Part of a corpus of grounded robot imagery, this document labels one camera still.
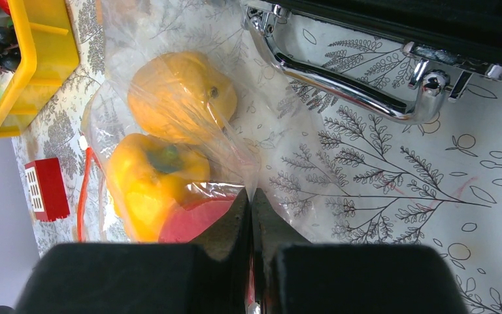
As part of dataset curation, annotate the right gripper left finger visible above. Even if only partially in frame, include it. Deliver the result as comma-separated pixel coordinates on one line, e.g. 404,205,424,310
14,190,251,313

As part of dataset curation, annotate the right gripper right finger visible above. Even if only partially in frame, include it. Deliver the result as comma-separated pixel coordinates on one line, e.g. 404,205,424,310
250,190,467,313

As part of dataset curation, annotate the red fake apple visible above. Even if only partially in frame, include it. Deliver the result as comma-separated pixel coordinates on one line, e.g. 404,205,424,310
158,195,236,243

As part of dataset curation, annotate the yellow fake bell pepper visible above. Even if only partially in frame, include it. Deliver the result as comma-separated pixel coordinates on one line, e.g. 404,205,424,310
105,133,210,242

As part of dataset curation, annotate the clear zip top bag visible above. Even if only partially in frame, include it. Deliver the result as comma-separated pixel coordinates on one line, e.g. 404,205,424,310
77,1,320,242

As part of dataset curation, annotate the red fake tomato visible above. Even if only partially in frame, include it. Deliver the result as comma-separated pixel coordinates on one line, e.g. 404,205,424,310
0,0,10,15

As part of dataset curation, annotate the yellow plastic bin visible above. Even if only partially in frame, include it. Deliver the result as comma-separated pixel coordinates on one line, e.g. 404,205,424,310
0,0,80,138

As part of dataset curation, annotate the black poker chip case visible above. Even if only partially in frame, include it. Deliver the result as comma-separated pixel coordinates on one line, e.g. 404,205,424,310
242,1,502,124

